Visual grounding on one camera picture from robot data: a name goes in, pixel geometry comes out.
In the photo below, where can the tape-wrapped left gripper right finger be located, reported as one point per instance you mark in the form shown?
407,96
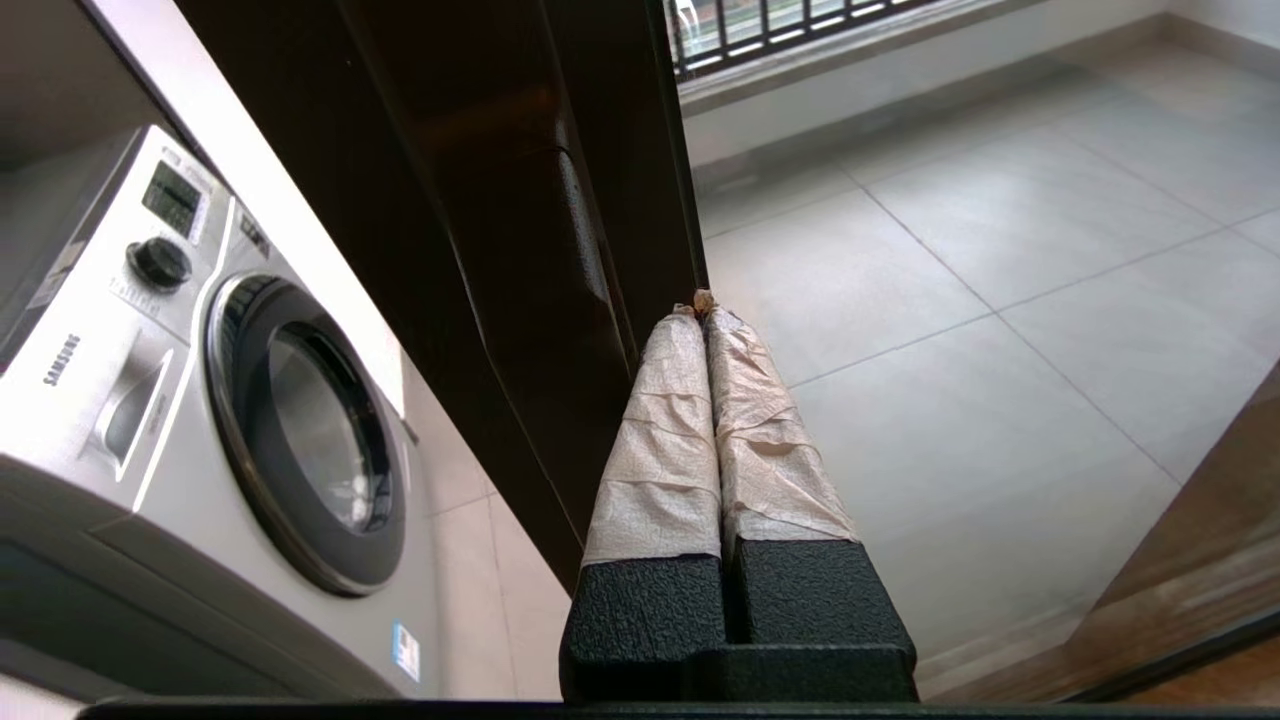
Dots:
770,470

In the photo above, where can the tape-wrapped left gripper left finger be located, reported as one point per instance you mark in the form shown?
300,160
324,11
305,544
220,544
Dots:
655,470

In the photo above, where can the dark brown glass sliding door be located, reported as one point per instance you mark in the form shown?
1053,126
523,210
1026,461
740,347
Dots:
400,150

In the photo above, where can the grey stone window sill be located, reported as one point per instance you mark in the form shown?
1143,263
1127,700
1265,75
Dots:
900,55

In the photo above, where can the black balcony railing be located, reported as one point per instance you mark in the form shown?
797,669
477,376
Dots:
760,25

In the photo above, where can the white front-load washing machine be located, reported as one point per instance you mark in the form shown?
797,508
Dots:
150,450

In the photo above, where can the brown sliding door frame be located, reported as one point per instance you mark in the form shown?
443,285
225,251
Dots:
1180,580

